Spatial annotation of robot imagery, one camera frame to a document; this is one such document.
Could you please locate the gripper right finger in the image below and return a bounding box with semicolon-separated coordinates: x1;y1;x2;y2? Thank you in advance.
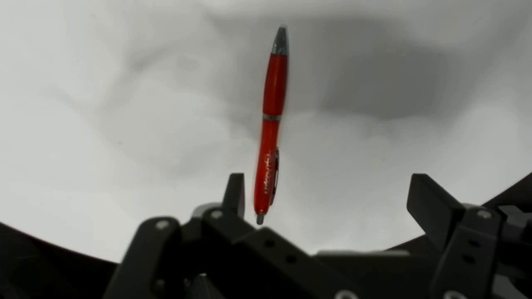
406;173;532;299

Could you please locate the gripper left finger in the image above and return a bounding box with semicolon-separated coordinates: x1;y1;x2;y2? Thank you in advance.
103;173;363;299

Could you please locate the red pen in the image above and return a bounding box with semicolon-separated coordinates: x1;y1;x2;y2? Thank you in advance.
253;25;290;226

